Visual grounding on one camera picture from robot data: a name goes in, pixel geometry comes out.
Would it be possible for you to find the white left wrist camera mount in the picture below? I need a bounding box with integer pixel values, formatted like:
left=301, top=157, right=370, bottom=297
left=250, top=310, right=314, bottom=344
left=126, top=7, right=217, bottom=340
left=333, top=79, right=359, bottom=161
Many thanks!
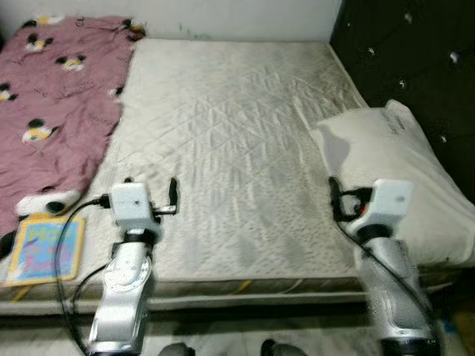
left=111, top=183, right=153, bottom=227

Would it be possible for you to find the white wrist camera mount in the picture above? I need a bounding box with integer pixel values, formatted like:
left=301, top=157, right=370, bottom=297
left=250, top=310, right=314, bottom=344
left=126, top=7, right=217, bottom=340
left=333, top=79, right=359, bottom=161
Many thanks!
left=111, top=183, right=153, bottom=227
left=358, top=179, right=413, bottom=237

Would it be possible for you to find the white quilted mattress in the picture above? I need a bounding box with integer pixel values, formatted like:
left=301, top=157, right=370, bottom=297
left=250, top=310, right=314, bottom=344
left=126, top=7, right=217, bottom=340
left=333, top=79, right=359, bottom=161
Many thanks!
left=0, top=37, right=475, bottom=312

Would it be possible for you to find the pink cartoon mouse blanket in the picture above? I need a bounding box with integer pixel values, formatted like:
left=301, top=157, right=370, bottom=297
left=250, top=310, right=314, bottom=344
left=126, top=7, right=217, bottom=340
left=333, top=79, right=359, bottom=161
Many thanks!
left=0, top=16, right=145, bottom=257

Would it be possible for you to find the black bed frame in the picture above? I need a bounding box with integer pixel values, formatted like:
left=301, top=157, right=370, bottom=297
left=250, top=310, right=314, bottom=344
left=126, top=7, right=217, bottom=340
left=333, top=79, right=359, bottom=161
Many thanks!
left=0, top=278, right=475, bottom=331

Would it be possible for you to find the brown rug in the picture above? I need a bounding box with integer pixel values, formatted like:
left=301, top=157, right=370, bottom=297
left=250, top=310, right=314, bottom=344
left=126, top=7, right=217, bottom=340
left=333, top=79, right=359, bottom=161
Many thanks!
left=454, top=311, right=475, bottom=356

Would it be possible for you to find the yellow blue children's book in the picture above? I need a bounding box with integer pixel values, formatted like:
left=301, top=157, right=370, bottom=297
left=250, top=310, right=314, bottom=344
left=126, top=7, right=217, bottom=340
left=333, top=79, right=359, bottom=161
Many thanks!
left=2, top=214, right=86, bottom=288

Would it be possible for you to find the silver left robot leg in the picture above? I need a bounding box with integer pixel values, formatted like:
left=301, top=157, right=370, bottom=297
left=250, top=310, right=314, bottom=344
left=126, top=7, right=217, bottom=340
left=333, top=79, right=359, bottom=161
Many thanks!
left=160, top=341, right=195, bottom=356

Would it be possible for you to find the silver robot leg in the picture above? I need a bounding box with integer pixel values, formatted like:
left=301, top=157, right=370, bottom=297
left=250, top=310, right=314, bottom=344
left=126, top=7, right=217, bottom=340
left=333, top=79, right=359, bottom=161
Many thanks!
left=260, top=339, right=298, bottom=356
left=160, top=341, right=195, bottom=356

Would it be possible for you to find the silver right robot leg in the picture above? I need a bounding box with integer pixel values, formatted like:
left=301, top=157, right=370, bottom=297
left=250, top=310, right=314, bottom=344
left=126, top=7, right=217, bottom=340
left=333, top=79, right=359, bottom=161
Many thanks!
left=260, top=339, right=298, bottom=356

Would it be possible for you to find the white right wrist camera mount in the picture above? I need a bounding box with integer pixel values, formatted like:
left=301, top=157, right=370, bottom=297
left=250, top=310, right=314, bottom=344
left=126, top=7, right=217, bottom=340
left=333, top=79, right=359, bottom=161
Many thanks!
left=358, top=179, right=413, bottom=237

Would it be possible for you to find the black tufted headboard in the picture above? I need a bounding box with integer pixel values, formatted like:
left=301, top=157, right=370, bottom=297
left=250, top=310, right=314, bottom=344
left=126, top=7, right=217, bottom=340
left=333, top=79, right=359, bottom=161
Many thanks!
left=330, top=0, right=475, bottom=201

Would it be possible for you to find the white pillow with tree print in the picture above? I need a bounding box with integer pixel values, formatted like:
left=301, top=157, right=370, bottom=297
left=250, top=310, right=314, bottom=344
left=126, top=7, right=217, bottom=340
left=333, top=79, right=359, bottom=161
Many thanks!
left=310, top=100, right=475, bottom=268

